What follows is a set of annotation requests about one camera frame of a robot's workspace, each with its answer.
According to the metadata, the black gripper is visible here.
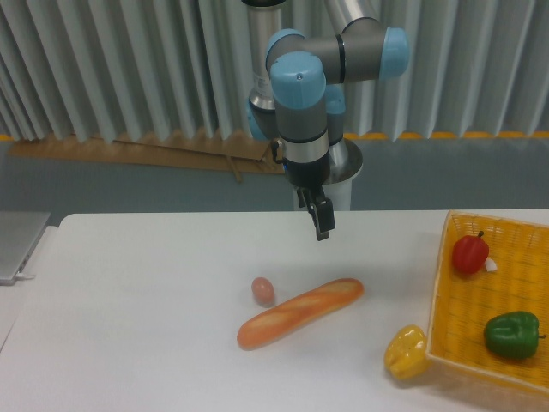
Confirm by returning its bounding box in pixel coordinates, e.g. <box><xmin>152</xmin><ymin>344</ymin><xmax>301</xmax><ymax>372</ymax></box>
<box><xmin>284</xmin><ymin>155</ymin><xmax>335</xmax><ymax>241</ymax></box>

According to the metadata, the red bell pepper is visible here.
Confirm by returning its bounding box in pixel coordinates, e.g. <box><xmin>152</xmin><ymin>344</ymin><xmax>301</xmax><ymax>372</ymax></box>
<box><xmin>452</xmin><ymin>231</ymin><xmax>490</xmax><ymax>275</ymax></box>

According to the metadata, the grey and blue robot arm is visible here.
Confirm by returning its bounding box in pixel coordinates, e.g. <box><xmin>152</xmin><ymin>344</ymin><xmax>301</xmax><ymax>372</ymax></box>
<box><xmin>244</xmin><ymin>1</ymin><xmax>411</xmax><ymax>240</ymax></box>

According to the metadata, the yellow bell pepper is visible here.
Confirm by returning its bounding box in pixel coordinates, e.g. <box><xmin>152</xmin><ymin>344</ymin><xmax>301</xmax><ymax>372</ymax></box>
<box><xmin>383</xmin><ymin>324</ymin><xmax>430</xmax><ymax>380</ymax></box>

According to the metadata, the green bell pepper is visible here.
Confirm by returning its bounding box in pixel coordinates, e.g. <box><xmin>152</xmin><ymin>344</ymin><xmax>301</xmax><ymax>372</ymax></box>
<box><xmin>484</xmin><ymin>311</ymin><xmax>547</xmax><ymax>360</ymax></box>

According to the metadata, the brown cardboard sheet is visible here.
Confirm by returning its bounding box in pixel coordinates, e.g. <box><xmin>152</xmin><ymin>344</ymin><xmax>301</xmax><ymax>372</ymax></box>
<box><xmin>9</xmin><ymin>129</ymin><xmax>283</xmax><ymax>182</ymax></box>

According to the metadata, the brown egg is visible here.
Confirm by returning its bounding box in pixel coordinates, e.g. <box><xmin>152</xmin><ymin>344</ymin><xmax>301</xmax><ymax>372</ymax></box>
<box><xmin>251</xmin><ymin>277</ymin><xmax>275</xmax><ymax>306</ymax></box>

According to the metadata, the baguette bread loaf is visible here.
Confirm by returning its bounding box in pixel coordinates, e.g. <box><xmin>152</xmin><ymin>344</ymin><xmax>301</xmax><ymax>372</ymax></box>
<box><xmin>237</xmin><ymin>278</ymin><xmax>365</xmax><ymax>350</ymax></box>

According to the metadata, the yellow woven basket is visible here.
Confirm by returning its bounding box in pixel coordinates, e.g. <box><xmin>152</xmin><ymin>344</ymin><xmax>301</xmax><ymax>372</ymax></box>
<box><xmin>426</xmin><ymin>211</ymin><xmax>548</xmax><ymax>397</ymax></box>

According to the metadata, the white paper tag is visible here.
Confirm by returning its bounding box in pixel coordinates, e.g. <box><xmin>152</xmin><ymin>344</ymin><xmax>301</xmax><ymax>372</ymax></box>
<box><xmin>485</xmin><ymin>258</ymin><xmax>498</xmax><ymax>272</ymax></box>

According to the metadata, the silver laptop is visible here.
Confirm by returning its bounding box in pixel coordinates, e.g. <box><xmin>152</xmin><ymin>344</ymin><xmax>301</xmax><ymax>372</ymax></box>
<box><xmin>1</xmin><ymin>211</ymin><xmax>50</xmax><ymax>286</ymax></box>

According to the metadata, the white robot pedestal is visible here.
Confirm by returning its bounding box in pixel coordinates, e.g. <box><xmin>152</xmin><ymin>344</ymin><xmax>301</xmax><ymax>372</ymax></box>
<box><xmin>293</xmin><ymin>137</ymin><xmax>364</xmax><ymax>212</ymax></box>

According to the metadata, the white laptop cable plug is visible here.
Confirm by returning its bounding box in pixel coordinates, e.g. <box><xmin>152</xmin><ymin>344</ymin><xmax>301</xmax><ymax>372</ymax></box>
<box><xmin>15</xmin><ymin>273</ymin><xmax>36</xmax><ymax>281</ymax></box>

